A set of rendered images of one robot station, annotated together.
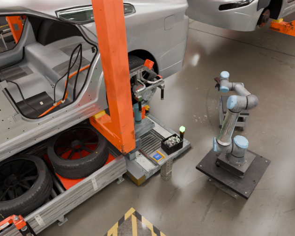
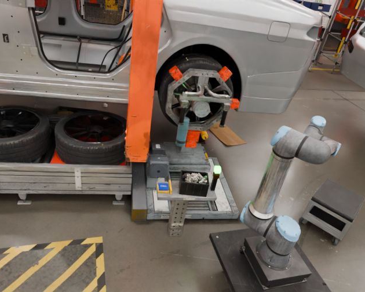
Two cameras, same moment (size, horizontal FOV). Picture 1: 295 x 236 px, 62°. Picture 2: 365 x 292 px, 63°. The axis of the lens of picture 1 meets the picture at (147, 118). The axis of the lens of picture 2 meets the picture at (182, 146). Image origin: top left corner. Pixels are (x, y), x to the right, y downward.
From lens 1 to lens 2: 112 cm
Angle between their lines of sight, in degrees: 23
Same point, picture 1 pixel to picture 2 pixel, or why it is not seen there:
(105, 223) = (59, 232)
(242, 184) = not seen: outside the picture
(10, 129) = (22, 62)
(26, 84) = (91, 49)
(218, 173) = (233, 261)
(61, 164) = (58, 135)
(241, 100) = (293, 136)
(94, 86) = not seen: hidden behind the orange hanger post
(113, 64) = (135, 11)
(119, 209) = (87, 229)
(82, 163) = (77, 145)
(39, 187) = (15, 141)
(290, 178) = not seen: outside the picture
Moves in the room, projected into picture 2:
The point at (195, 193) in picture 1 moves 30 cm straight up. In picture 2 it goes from (192, 274) to (199, 247)
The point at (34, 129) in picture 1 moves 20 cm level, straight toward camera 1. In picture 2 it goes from (48, 78) to (38, 88)
